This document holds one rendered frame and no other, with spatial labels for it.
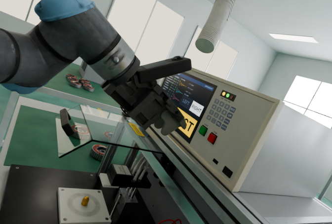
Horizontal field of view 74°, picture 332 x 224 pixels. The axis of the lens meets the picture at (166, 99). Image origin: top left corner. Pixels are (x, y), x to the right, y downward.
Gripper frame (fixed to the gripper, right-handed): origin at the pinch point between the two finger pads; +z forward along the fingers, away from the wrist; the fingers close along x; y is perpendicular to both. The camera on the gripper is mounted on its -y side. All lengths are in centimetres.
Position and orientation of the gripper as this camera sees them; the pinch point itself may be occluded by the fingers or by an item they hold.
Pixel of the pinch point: (184, 122)
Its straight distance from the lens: 51.9
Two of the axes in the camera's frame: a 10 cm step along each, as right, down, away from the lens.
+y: -7.1, 7.0, -1.1
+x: 4.5, 3.2, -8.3
